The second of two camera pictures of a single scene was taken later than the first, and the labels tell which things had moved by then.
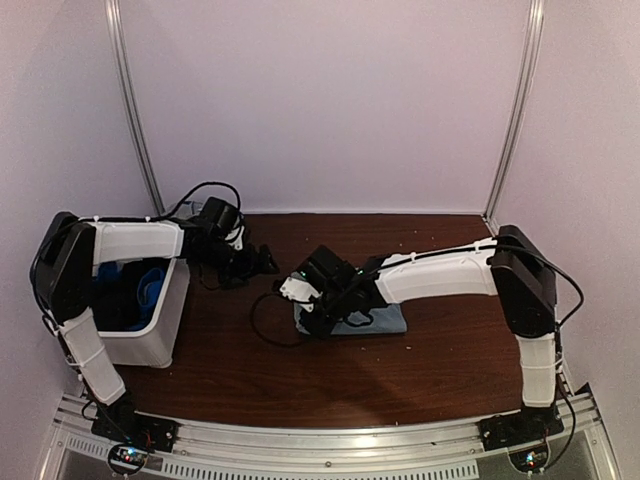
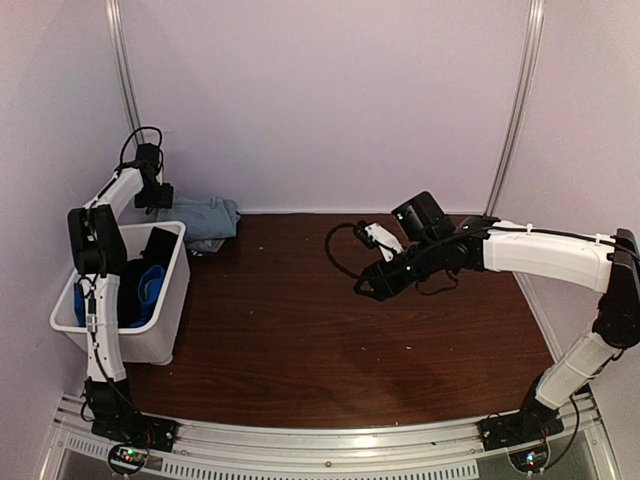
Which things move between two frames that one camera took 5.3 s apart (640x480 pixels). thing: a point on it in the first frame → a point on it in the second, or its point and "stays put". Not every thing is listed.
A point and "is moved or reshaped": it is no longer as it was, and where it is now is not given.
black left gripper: (249, 268) → (164, 203)
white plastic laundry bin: (157, 348) stays put
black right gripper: (320, 328) → (381, 279)
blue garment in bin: (149, 287) stays put
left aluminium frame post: (122, 54) stays put
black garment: (115, 302) stays put
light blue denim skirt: (387, 318) is moved or reshaped
